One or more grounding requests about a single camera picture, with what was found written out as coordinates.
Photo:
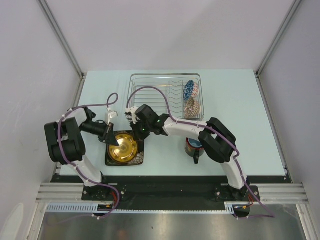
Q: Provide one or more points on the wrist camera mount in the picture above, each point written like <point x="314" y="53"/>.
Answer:
<point x="110" y="115"/>
<point x="130" y="114"/>

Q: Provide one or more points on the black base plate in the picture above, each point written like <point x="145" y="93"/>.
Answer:
<point x="162" y="193"/>

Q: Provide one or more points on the metal wire dish rack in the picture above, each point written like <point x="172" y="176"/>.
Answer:
<point x="159" y="90"/>

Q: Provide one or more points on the black square floral plate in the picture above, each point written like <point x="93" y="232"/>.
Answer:
<point x="137" y="161"/>

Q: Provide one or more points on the blue patterned bowl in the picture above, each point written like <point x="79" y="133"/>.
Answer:
<point x="188" y="90"/>

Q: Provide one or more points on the brown patterned white bowl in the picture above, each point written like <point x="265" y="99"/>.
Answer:
<point x="192" y="108"/>

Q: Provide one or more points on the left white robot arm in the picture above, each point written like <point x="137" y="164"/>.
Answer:
<point x="66" y="145"/>

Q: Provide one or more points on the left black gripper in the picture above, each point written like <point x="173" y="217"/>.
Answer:
<point x="107" y="138"/>

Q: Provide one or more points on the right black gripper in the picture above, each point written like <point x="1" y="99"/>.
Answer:
<point x="135" y="128"/>

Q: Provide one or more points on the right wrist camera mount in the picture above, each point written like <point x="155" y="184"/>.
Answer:
<point x="130" y="114"/>

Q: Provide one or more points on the black mug red rim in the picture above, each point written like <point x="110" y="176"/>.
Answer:
<point x="193" y="153"/>

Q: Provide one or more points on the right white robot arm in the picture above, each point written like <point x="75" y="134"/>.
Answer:
<point x="217" y="141"/>

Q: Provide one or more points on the yellow round patterned plate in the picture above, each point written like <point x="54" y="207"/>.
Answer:
<point x="126" y="151"/>

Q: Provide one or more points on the white slotted cable duct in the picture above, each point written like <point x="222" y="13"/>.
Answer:
<point x="96" y="208"/>

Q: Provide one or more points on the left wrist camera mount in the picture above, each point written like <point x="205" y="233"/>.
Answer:
<point x="110" y="115"/>

